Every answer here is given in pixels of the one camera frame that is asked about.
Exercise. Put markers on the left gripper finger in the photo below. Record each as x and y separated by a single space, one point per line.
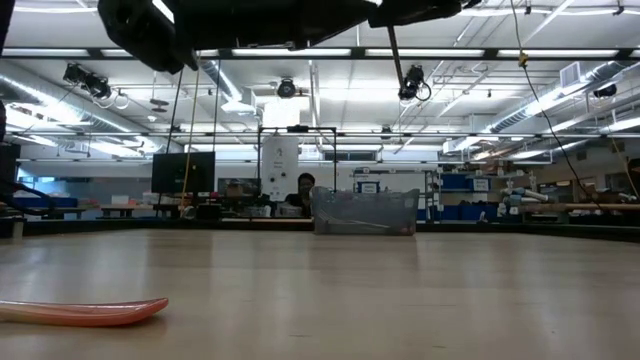
300 12
290 37

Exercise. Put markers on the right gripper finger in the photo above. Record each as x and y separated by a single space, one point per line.
395 20
410 5

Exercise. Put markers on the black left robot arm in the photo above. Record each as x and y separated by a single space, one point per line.
5 25

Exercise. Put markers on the white structural column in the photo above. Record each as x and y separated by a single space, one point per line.
280 165

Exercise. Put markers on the black computer monitor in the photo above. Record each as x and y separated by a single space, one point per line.
182 172

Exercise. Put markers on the person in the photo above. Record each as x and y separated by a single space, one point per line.
304 187

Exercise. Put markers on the white label sign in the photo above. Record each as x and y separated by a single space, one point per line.
368 187

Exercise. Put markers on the blue storage bin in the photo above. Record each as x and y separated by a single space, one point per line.
455 181
480 212

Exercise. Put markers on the white air vent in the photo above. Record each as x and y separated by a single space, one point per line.
571 75

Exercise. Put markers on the grey translucent plastic bin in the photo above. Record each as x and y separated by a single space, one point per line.
365 205

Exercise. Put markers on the black equipment box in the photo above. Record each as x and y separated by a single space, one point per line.
9 170

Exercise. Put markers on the black ceiling camera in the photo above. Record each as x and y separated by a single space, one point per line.
286 88
605 91
98 88
412 80
75 74

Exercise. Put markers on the black station frame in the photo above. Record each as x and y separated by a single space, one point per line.
297 129

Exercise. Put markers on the silver ventilation duct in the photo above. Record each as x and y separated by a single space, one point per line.
575 95
50 107

